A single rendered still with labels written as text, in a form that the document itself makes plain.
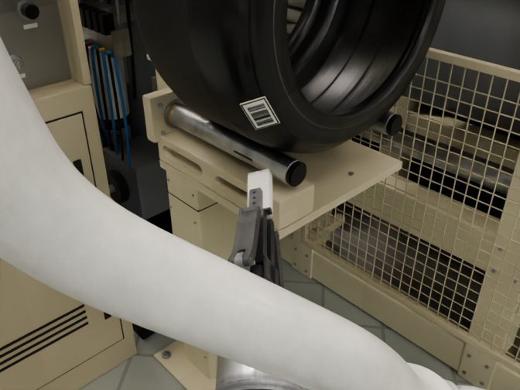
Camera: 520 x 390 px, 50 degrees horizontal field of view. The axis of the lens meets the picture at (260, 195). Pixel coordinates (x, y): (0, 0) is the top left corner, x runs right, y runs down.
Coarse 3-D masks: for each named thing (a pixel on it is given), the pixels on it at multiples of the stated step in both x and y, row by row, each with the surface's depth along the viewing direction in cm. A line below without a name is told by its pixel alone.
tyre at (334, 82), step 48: (144, 0) 82; (192, 0) 74; (240, 0) 71; (336, 0) 119; (384, 0) 113; (432, 0) 99; (192, 48) 78; (240, 48) 74; (288, 48) 117; (336, 48) 120; (384, 48) 113; (192, 96) 89; (240, 96) 79; (288, 96) 81; (336, 96) 113; (384, 96) 99; (288, 144) 90; (336, 144) 98
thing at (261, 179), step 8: (248, 176) 73; (256, 176) 72; (264, 176) 72; (248, 184) 72; (256, 184) 72; (264, 184) 71; (248, 192) 71; (264, 192) 70; (248, 200) 71; (264, 200) 70
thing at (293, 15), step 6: (288, 0) 142; (294, 0) 140; (300, 0) 139; (288, 6) 144; (294, 6) 146; (300, 6) 140; (288, 12) 142; (294, 12) 141; (300, 12) 140; (288, 18) 142; (294, 18) 141; (288, 24) 145; (294, 24) 144; (288, 30) 145
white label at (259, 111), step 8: (264, 96) 79; (240, 104) 80; (248, 104) 80; (256, 104) 80; (264, 104) 80; (248, 112) 81; (256, 112) 81; (264, 112) 81; (272, 112) 81; (256, 120) 83; (264, 120) 83; (272, 120) 83; (256, 128) 84
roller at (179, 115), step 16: (176, 112) 110; (192, 112) 109; (192, 128) 107; (208, 128) 104; (224, 128) 102; (224, 144) 101; (240, 144) 99; (256, 144) 97; (256, 160) 96; (272, 160) 93; (288, 160) 92; (288, 176) 91; (304, 176) 94
